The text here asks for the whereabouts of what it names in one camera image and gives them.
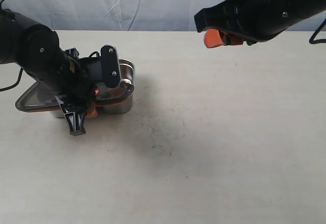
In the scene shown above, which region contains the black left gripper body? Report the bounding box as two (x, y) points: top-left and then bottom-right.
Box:
(21, 25), (86, 135)

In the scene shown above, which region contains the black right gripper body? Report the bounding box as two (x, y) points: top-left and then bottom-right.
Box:
(194, 0), (325, 45)

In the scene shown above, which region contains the dark transparent lunch box lid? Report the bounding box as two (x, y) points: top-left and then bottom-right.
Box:
(15, 80), (134, 113)

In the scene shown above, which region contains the steel two-compartment lunch box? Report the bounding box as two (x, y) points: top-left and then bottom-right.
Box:
(49, 57), (134, 118)

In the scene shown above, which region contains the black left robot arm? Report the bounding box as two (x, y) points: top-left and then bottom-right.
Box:
(1, 9), (95, 136)

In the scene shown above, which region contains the wrinkled blue-grey backdrop cloth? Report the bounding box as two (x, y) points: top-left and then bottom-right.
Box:
(0, 0), (326, 32)

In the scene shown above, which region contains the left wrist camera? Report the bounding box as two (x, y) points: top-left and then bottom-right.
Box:
(79, 45), (121, 89)

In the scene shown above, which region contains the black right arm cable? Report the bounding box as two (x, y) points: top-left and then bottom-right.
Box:
(309, 15), (326, 44)

